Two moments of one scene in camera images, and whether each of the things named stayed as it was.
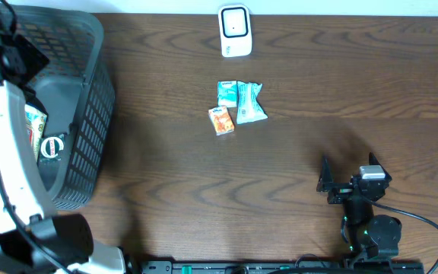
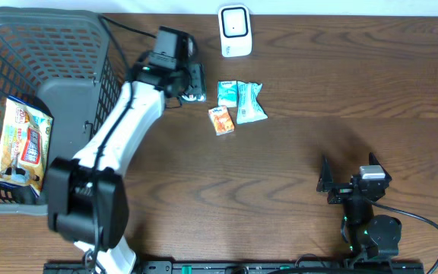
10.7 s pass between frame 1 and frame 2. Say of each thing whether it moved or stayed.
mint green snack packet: stayed
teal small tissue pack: stayed
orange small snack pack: stayed
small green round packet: moved
